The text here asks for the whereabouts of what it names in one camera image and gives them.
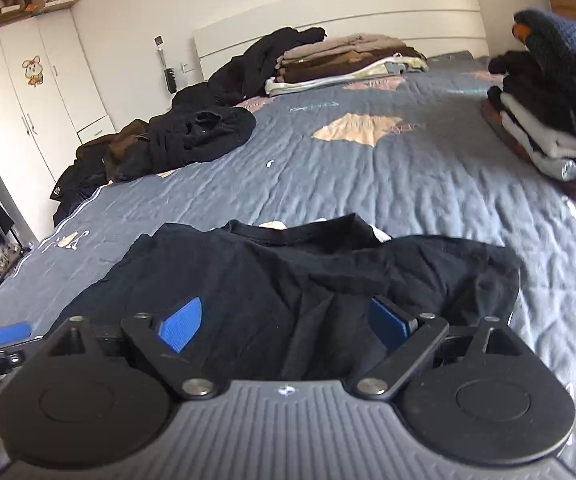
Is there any white headboard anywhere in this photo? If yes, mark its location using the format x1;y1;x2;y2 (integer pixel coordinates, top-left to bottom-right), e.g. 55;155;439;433
190;0;490;81

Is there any black t-shirt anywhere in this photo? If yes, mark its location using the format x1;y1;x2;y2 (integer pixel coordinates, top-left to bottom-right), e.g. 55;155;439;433
55;212;521;381

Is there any white wardrobe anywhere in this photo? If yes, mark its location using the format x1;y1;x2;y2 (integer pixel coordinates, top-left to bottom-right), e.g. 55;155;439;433
0;7;116;241

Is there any mouse sticker with pink bow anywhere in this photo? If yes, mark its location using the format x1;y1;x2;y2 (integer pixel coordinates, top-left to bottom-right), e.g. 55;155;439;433
22;56;44;87

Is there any brown garment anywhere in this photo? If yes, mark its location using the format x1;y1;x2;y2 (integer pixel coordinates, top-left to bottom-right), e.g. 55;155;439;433
104;119;156;183

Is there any stack of folded brown clothes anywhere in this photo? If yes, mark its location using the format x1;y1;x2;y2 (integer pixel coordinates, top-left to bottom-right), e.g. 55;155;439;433
265;33;429;97

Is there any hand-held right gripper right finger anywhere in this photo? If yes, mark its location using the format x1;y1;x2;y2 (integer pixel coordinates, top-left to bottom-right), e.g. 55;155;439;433
353;296;538;401

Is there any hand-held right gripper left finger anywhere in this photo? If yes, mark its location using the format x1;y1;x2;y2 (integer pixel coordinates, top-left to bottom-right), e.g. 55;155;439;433
43;296;231;401

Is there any stack of folded dark clothes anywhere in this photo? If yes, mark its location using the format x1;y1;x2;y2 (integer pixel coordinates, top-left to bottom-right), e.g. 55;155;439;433
480;7;576;204

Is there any black jacket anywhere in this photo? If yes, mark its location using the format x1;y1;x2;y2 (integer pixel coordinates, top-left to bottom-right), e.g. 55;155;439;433
50;137;114;228

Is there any crumpled black garment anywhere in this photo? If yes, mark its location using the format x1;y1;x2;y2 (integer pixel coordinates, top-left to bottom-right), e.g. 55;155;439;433
147;105;258;168

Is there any bed with grey-blue quilt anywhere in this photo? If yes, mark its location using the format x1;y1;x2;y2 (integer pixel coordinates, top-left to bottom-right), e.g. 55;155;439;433
0;50;576;480

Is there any pile of black clothes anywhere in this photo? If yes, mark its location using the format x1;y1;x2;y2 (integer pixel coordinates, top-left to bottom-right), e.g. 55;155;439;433
170;26;328;111

